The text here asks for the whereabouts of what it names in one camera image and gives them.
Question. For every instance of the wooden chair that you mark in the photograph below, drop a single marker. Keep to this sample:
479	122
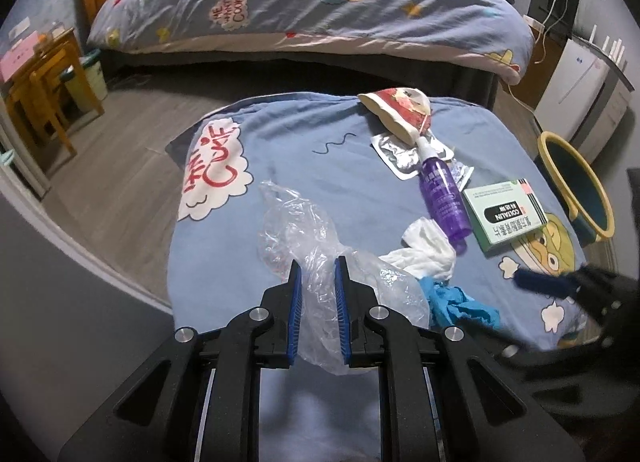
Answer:
45	86

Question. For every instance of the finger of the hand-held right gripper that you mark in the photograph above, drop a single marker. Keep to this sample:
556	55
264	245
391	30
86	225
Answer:
540	283

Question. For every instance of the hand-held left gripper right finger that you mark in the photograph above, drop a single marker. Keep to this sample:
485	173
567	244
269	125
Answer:
343	312

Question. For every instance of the clear plastic bag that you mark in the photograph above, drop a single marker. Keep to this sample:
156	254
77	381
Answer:
300	232

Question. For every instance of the teal bin with yellow rim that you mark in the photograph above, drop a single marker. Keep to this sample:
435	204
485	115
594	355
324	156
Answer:
580	181

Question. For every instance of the green and white medicine box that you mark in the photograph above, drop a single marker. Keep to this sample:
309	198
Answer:
502	214

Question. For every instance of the pink box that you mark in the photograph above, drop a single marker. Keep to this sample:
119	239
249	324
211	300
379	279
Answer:
17	59

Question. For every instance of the white air purifier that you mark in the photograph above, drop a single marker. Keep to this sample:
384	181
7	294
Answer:
575	91

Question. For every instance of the red and white snack bag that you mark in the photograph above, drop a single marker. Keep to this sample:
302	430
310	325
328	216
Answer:
400	111

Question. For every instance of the small clear wrapper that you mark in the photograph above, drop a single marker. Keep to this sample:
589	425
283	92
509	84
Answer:
460	174

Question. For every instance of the white tissue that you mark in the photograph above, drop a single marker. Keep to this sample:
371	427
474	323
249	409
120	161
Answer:
430	247

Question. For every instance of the white router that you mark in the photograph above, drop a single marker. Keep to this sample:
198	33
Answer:
610	49

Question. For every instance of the silver foil packet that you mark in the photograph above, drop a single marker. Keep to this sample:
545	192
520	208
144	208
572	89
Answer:
395	156

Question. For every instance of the white trash can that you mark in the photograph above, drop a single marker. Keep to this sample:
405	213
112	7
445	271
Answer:
87	86

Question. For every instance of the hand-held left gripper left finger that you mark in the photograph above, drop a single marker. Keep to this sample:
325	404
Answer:
295	312

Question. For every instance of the purple spray bottle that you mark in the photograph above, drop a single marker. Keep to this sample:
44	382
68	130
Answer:
442	197

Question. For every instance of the bed with cartoon duvet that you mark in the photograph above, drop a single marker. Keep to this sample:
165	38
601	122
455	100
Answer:
300	6

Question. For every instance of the wooden desk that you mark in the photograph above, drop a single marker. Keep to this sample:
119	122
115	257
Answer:
55	41

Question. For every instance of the black monitor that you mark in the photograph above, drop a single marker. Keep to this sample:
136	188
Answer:
547	6

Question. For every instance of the white wall socket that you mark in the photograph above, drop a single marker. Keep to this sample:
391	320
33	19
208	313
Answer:
20	25

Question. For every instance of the blue glove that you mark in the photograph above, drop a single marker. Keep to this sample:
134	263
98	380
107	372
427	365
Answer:
455	304

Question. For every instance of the wooden side cabinet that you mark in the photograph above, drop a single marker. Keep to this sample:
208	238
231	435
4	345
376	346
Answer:
545	71

